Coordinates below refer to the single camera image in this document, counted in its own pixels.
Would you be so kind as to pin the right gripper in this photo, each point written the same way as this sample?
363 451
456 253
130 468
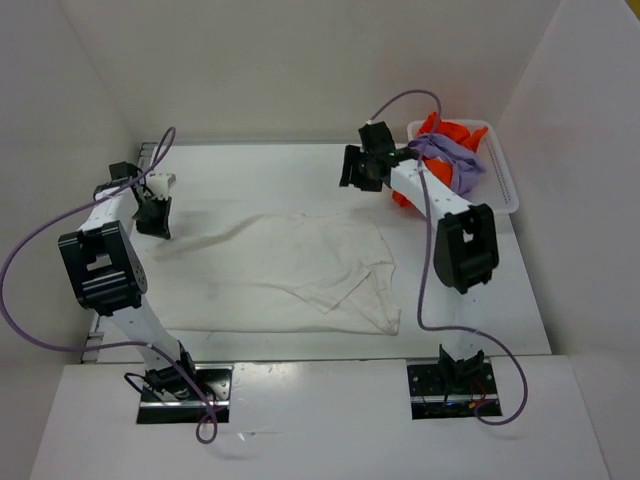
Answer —
351 158

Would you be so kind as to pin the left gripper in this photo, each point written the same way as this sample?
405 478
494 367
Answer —
159 228

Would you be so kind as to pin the white t shirt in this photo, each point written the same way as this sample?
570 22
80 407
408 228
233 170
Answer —
276 273

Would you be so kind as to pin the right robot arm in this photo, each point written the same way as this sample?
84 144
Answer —
461 242

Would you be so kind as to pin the orange t shirt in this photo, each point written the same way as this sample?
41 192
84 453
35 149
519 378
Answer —
419 188

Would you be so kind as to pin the purple t shirt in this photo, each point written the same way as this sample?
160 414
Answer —
453 164

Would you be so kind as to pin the white plastic basket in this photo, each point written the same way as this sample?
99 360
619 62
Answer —
495 189

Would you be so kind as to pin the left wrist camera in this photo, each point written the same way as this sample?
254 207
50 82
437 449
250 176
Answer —
158 185

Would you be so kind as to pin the aluminium table edge rail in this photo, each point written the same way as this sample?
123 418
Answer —
117 300

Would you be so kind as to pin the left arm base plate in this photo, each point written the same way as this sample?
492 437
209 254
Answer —
160 407

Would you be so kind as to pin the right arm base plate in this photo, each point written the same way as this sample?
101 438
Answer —
432 397

